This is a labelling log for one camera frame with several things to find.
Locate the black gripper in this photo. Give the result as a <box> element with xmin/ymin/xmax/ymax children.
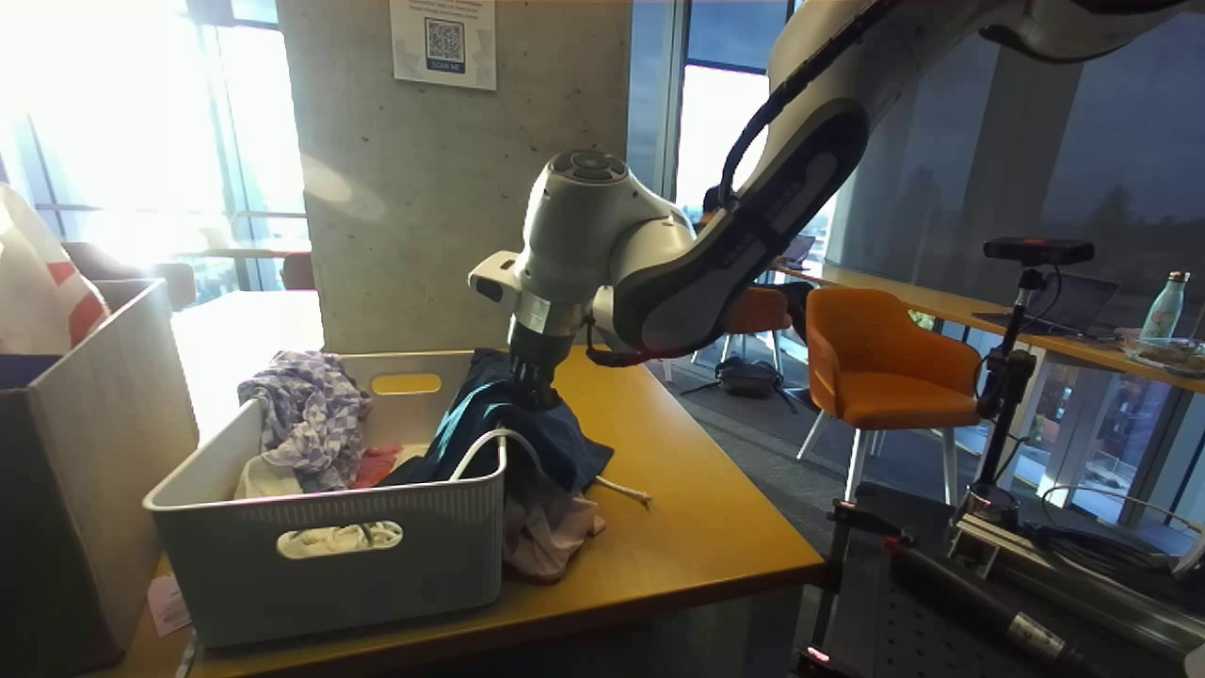
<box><xmin>505</xmin><ymin>296</ymin><xmax>595</xmax><ymax>388</ymax></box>

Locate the dark blue shirt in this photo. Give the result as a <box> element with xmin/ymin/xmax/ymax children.
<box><xmin>387</xmin><ymin>345</ymin><xmax>619</xmax><ymax>506</ymax></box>

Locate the grey plastic laundry basket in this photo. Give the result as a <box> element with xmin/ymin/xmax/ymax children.
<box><xmin>140</xmin><ymin>345</ymin><xmax>518</xmax><ymax>655</ymax></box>

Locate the pink cloth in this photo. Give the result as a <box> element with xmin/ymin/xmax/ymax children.
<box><xmin>503</xmin><ymin>483</ymin><xmax>610</xmax><ymax>585</ymax></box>

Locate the red cloth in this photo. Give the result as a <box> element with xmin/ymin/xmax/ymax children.
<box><xmin>351</xmin><ymin>443</ymin><xmax>406</xmax><ymax>489</ymax></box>

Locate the yellow wooden table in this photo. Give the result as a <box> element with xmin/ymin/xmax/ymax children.
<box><xmin>118</xmin><ymin>290</ymin><xmax>828</xmax><ymax>678</ymax></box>

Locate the dark backpack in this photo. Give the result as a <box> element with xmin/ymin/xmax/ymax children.
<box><xmin>712</xmin><ymin>352</ymin><xmax>793</xmax><ymax>401</ymax></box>

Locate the orange chair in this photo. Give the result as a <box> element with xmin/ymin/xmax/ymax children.
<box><xmin>725</xmin><ymin>282</ymin><xmax>815</xmax><ymax>370</ymax></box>
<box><xmin>793</xmin><ymin>282</ymin><xmax>986</xmax><ymax>507</ymax></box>

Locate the floral patterned cloth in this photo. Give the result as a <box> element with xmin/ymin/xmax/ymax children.
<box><xmin>234</xmin><ymin>345</ymin><xmax>376</xmax><ymax>489</ymax></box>

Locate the white cloth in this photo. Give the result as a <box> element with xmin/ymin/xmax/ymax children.
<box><xmin>239</xmin><ymin>447</ymin><xmax>307</xmax><ymax>501</ymax></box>

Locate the wooden counter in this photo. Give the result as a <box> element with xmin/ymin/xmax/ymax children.
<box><xmin>804</xmin><ymin>258</ymin><xmax>1205</xmax><ymax>399</ymax></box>

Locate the black perforated breadboard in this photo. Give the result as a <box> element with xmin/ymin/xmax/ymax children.
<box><xmin>804</xmin><ymin>493</ymin><xmax>1205</xmax><ymax>678</ymax></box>

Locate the brown cardboard box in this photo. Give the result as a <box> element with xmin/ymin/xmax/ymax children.
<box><xmin>0</xmin><ymin>278</ymin><xmax>203</xmax><ymax>678</ymax></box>

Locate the black cylindrical tube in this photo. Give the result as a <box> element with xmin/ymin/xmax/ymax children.
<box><xmin>880</xmin><ymin>533</ymin><xmax>1105</xmax><ymax>678</ymax></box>

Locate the aluminium extrusion profile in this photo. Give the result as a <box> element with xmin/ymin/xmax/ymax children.
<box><xmin>946</xmin><ymin>493</ymin><xmax>1135</xmax><ymax>570</ymax></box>

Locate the white red bag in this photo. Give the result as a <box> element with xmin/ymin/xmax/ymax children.
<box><xmin>0</xmin><ymin>184</ymin><xmax>115</xmax><ymax>363</ymax></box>

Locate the pale green bottle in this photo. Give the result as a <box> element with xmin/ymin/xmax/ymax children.
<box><xmin>1138</xmin><ymin>267</ymin><xmax>1199</xmax><ymax>352</ymax></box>

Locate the white cord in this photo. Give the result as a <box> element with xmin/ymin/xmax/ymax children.
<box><xmin>450</xmin><ymin>427</ymin><xmax>654</xmax><ymax>513</ymax></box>

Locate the white printed wall poster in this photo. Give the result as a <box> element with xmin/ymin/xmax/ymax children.
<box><xmin>387</xmin><ymin>0</ymin><xmax>503</xmax><ymax>95</ymax></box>

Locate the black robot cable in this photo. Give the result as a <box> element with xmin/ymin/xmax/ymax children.
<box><xmin>698</xmin><ymin>0</ymin><xmax>909</xmax><ymax>219</ymax></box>

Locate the black camera stand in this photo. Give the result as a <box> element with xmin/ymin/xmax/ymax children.
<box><xmin>971</xmin><ymin>258</ymin><xmax>1052</xmax><ymax>506</ymax></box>

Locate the black stereo camera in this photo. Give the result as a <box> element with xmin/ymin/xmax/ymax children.
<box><xmin>981</xmin><ymin>233</ymin><xmax>1100</xmax><ymax>270</ymax></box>

